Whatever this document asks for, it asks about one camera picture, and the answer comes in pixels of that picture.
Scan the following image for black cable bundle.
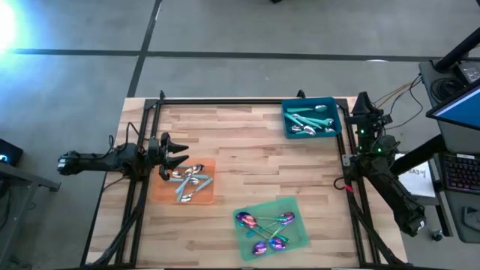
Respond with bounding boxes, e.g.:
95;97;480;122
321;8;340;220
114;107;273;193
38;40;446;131
343;175;402;268
89;175;146;268

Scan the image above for black cart crossbar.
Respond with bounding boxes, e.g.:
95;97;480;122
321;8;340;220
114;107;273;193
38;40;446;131
389;134;446;177

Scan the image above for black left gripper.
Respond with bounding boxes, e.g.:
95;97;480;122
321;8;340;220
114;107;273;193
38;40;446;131
148;131;190;182

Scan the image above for black backlit keyboard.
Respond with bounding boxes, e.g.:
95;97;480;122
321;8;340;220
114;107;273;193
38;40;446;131
440;153;480;195

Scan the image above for dark handheld device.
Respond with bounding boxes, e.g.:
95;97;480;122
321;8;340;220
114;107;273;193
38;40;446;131
462;205;480;233

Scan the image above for green translucent tray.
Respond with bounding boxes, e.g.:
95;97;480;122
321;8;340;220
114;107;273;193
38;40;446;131
232;196;311;262

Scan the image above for black monitor pole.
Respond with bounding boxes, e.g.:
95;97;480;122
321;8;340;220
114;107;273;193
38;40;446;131
433;28;480;74

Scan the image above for dark grey computer cart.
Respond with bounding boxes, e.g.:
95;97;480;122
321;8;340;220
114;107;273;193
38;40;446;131
418;58;480;245

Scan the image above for grey side table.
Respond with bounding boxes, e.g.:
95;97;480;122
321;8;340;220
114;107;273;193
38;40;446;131
0;160;62;270

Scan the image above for black left cable bundle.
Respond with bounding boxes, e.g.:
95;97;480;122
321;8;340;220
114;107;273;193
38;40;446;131
89;175;146;268

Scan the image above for teal-handled cutlery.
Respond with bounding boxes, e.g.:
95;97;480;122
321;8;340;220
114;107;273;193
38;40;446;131
243;217;290;243

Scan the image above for computer monitor blue screen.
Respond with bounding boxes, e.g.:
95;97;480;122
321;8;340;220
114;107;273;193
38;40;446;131
426;84;480;132

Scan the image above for black device blue light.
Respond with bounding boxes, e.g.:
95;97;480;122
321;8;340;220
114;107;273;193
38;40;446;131
0;138;24;168

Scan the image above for orange translucent tray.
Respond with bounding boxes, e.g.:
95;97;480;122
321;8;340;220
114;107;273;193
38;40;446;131
148;157;217;206

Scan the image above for blue plastic bin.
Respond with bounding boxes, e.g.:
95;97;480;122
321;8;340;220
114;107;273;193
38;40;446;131
280;97;343;140

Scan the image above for white paper sheet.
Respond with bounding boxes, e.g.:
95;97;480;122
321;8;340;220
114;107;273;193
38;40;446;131
395;153;437;199

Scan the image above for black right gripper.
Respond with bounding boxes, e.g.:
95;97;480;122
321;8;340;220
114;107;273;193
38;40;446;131
344;91;394;142

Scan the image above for yellow and black cables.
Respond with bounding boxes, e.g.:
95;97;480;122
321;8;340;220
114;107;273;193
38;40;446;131
373;74;425;131

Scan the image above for black right cable bundle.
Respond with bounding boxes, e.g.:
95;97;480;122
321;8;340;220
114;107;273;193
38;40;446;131
343;175;402;268

